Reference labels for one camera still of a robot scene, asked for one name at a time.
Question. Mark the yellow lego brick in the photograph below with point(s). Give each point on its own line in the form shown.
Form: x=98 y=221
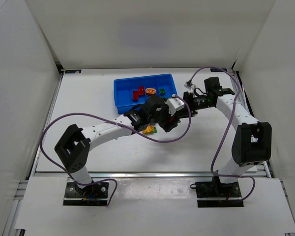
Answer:
x=150 y=130

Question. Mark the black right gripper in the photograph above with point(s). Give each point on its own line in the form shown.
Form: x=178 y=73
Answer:
x=187 y=101

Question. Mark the blue plastic sorting tray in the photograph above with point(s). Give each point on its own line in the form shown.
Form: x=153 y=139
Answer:
x=129 y=92

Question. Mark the orange round lego piece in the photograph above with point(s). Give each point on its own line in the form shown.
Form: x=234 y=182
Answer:
x=150 y=91

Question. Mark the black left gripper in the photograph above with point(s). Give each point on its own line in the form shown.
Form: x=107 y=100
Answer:
x=169 y=122

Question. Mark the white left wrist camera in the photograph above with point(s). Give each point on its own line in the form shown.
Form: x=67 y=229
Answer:
x=175 y=104

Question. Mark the red lego brick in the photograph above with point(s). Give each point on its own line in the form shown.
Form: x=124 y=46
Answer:
x=141 y=91
x=135 y=96

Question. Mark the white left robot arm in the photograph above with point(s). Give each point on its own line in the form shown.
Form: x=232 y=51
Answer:
x=76 y=143

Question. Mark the aluminium frame rail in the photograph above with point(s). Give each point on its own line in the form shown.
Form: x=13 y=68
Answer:
x=259 y=172

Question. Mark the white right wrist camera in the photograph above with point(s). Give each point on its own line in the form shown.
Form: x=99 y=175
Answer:
x=190 y=86

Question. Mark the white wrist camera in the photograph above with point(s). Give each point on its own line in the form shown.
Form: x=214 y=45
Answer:
x=190 y=86
x=175 y=104

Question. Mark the small green lego brick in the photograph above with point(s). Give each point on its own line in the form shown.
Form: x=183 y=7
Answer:
x=162 y=92

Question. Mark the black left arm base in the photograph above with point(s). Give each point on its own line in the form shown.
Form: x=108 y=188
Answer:
x=97 y=195

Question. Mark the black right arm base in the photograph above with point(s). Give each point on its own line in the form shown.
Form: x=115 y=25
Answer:
x=214 y=194

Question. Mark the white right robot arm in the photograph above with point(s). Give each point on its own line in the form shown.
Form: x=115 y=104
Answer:
x=252 y=141

